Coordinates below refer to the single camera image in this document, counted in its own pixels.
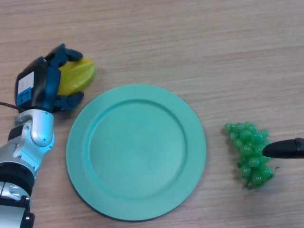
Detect green round plate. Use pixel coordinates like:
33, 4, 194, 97
66, 84, 207, 221

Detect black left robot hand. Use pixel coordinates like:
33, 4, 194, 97
14, 43, 85, 114

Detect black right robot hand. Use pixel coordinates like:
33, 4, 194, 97
262, 137, 304, 160

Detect yellow starfruit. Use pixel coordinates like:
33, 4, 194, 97
57, 58, 97, 97

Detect green grape bunch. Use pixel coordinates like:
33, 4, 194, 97
224, 121, 280, 190

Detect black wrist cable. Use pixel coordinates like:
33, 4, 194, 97
0, 102, 20, 111

